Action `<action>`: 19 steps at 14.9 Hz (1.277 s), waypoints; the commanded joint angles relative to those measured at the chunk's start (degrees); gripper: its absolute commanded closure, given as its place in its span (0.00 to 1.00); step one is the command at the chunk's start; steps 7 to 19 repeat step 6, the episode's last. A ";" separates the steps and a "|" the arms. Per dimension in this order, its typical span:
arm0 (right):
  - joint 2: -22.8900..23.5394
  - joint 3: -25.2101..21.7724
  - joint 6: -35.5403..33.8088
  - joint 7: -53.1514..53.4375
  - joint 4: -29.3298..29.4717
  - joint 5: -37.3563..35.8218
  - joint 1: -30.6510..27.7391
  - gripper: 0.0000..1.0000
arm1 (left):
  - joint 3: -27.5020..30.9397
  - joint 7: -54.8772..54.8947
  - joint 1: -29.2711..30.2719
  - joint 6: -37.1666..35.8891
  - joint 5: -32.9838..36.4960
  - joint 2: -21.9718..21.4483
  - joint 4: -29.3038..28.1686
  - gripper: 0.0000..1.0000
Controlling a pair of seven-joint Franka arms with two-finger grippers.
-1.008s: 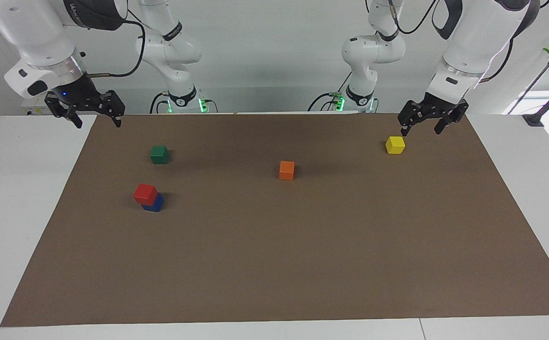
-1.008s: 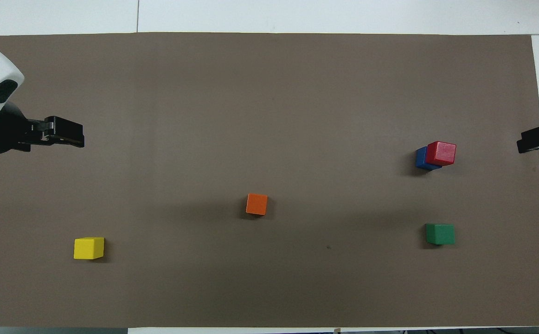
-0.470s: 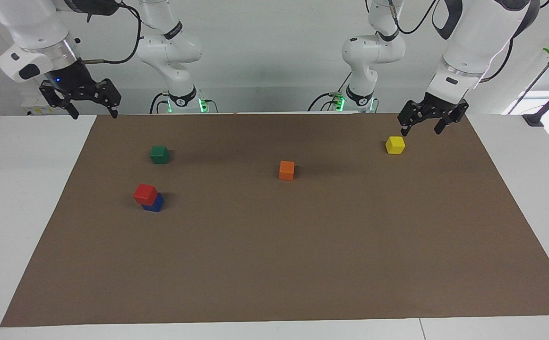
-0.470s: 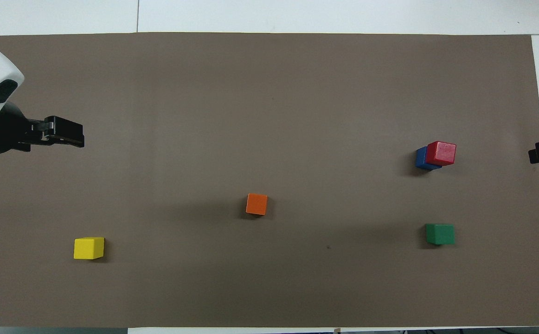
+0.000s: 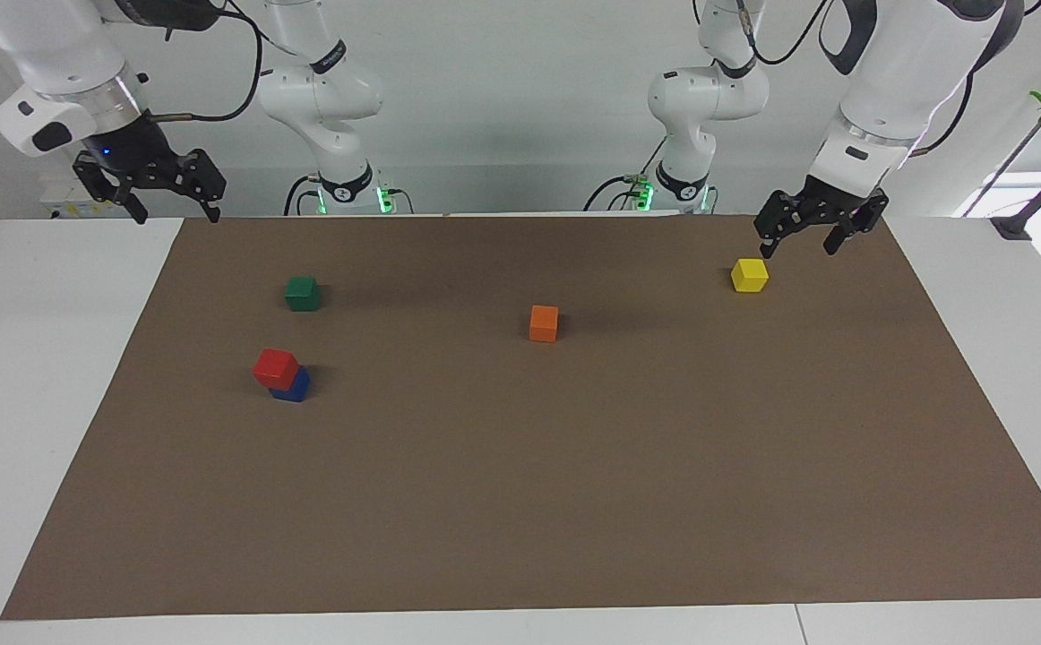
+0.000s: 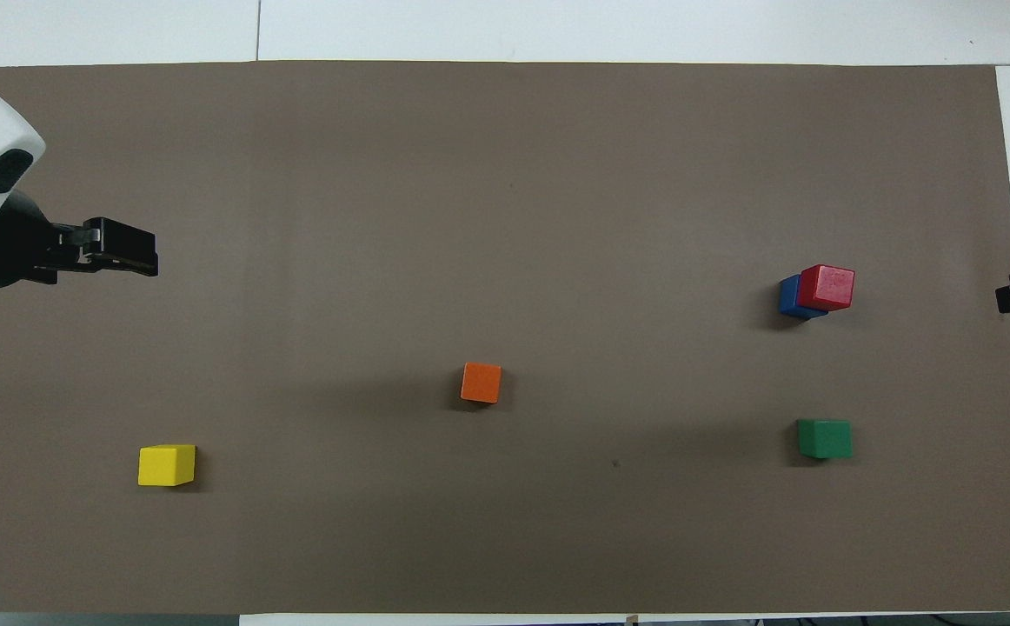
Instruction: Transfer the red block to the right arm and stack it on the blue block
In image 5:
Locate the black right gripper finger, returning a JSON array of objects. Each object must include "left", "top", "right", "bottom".
[
  {"left": 175, "top": 147, "right": 228, "bottom": 224},
  {"left": 72, "top": 150, "right": 151, "bottom": 226}
]

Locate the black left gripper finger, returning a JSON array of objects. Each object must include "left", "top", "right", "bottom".
[
  {"left": 822, "top": 192, "right": 891, "bottom": 258},
  {"left": 753, "top": 190, "right": 811, "bottom": 262}
]

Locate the red cube block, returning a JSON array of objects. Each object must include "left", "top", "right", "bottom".
[{"left": 252, "top": 348, "right": 301, "bottom": 392}]

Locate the yellow cube block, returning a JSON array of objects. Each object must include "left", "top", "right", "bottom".
[{"left": 731, "top": 258, "right": 770, "bottom": 294}]

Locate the green cube block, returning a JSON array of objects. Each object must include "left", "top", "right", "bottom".
[{"left": 285, "top": 276, "right": 323, "bottom": 313}]

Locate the blue cube block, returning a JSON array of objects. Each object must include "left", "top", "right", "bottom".
[{"left": 269, "top": 365, "right": 313, "bottom": 404}]

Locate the white box with yellow label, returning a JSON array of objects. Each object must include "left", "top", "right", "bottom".
[{"left": 41, "top": 175, "right": 141, "bottom": 221}]

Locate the brown table mat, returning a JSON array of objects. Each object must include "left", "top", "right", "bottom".
[{"left": 0, "top": 213, "right": 1041, "bottom": 622}]

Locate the black base cable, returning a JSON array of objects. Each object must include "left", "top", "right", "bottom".
[
  {"left": 284, "top": 173, "right": 324, "bottom": 217},
  {"left": 584, "top": 134, "right": 667, "bottom": 213}
]

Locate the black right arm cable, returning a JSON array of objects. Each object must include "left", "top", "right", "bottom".
[{"left": 146, "top": 0, "right": 317, "bottom": 123}]

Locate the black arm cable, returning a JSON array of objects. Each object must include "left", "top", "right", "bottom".
[
  {"left": 146, "top": 0, "right": 317, "bottom": 123},
  {"left": 739, "top": 0, "right": 976, "bottom": 157}
]

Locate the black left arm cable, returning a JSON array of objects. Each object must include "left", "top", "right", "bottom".
[{"left": 739, "top": 0, "right": 976, "bottom": 157}]

